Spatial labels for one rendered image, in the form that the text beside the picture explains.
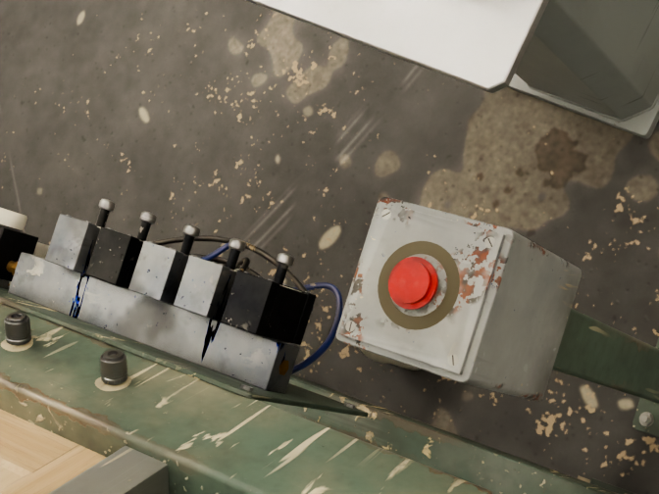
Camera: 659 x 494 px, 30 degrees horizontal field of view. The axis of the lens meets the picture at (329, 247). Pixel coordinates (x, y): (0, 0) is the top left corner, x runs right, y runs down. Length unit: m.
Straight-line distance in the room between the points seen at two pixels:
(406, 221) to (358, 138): 1.14
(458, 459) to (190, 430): 0.69
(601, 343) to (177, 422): 0.43
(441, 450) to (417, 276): 0.83
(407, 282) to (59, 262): 0.54
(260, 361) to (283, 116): 1.01
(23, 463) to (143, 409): 0.11
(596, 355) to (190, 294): 0.41
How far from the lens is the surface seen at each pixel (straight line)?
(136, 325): 1.31
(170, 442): 1.08
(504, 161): 1.96
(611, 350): 1.29
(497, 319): 0.93
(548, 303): 1.01
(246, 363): 1.23
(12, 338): 1.25
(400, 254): 0.94
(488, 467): 1.70
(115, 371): 1.16
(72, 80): 2.50
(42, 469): 1.12
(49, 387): 1.18
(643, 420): 1.80
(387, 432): 1.77
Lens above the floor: 1.76
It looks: 59 degrees down
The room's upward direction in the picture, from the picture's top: 69 degrees counter-clockwise
